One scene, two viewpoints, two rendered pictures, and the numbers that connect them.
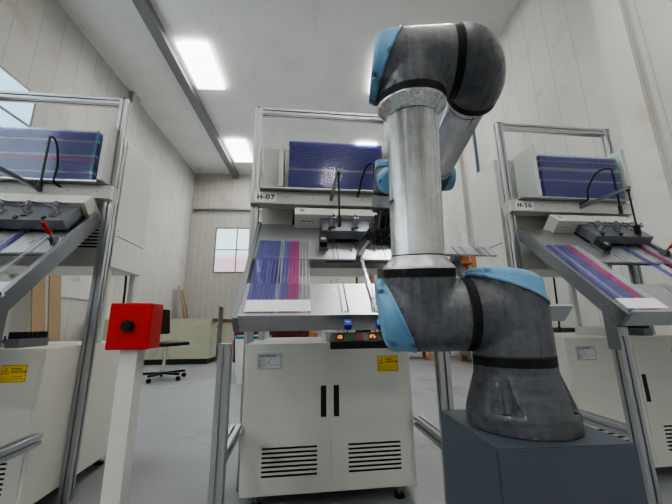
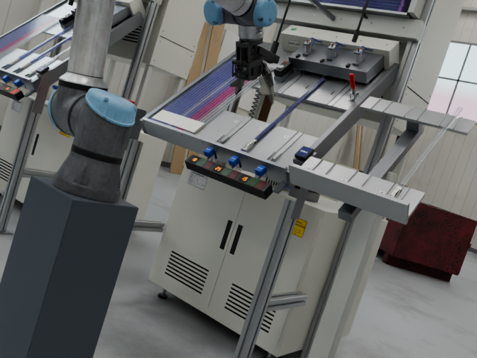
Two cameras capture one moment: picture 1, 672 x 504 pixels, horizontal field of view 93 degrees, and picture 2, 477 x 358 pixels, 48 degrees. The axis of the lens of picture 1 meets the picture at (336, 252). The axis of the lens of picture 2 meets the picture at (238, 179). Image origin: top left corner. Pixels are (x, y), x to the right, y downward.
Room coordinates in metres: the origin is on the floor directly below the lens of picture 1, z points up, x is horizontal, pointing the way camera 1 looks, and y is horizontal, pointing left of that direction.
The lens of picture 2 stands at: (-0.16, -1.32, 0.78)
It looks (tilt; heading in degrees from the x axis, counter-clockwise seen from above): 5 degrees down; 42
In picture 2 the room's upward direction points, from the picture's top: 18 degrees clockwise
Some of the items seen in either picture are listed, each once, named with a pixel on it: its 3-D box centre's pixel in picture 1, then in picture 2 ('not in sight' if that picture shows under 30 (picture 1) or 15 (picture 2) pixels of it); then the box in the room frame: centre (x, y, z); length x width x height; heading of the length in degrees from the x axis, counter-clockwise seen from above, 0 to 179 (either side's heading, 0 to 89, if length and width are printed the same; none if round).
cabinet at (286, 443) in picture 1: (323, 402); (267, 256); (1.73, 0.07, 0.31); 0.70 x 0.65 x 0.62; 97
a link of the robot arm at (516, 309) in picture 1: (502, 310); (105, 121); (0.52, -0.27, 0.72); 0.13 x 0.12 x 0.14; 87
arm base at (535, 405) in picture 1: (516, 388); (91, 171); (0.52, -0.27, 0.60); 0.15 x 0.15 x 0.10
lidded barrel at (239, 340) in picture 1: (252, 358); not in sight; (4.24, 1.08, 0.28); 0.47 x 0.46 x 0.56; 96
